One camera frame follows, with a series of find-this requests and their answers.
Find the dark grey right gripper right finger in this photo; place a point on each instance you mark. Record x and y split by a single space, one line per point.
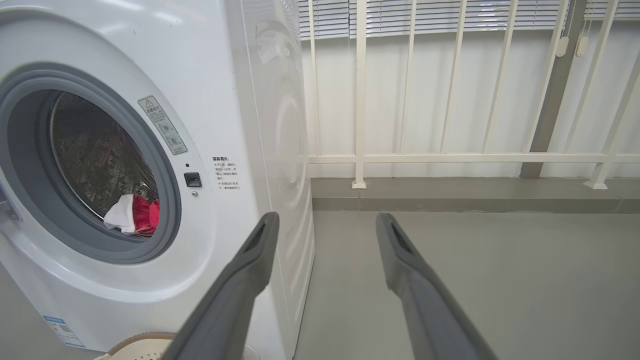
425 310

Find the white window blinds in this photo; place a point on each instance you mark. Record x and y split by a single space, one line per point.
390 17

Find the blue energy label sticker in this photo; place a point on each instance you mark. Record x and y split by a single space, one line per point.
64 331

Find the cream perforated basket brown rim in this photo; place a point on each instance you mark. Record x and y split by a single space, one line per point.
145 349

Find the red garment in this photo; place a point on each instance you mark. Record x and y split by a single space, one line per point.
137 215

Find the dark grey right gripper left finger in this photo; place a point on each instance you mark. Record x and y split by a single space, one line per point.
230 300

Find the grey warning sticker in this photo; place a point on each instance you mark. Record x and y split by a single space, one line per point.
163 125

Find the white metal railing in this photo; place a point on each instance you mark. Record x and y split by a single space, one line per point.
450 158

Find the grey structural column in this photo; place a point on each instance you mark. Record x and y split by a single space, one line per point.
550 110

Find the white front-load washing machine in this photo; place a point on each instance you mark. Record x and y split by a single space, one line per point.
225 100

